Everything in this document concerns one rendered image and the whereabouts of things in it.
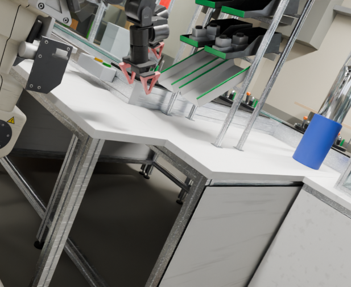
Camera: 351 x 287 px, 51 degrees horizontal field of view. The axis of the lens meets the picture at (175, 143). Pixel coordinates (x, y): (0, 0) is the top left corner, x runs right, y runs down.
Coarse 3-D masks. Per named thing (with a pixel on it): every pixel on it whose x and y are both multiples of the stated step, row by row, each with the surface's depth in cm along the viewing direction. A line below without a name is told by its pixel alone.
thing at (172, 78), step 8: (192, 56) 163; (200, 56) 166; (208, 56) 166; (176, 64) 161; (184, 64) 163; (192, 64) 165; (200, 64) 163; (208, 64) 154; (216, 64) 156; (160, 72) 158; (168, 72) 160; (176, 72) 163; (184, 72) 161; (192, 72) 151; (200, 72) 154; (160, 80) 160; (168, 80) 160; (176, 80) 149; (184, 80) 151; (168, 88) 155; (176, 88) 151
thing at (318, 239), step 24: (312, 192) 170; (336, 192) 166; (288, 216) 175; (312, 216) 168; (336, 216) 161; (288, 240) 174; (312, 240) 167; (336, 240) 160; (264, 264) 181; (288, 264) 173; (312, 264) 166; (336, 264) 159
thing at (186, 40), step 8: (208, 24) 161; (224, 24) 165; (232, 24) 168; (240, 24) 154; (248, 24) 156; (224, 32) 152; (232, 32) 154; (184, 40) 154; (192, 40) 149; (208, 40) 149
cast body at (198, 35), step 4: (192, 28) 151; (196, 28) 149; (200, 28) 149; (204, 28) 150; (192, 32) 151; (196, 32) 148; (200, 32) 149; (204, 32) 150; (192, 36) 150; (196, 36) 149; (200, 36) 150; (204, 36) 151; (196, 40) 150; (200, 40) 150; (204, 40) 151
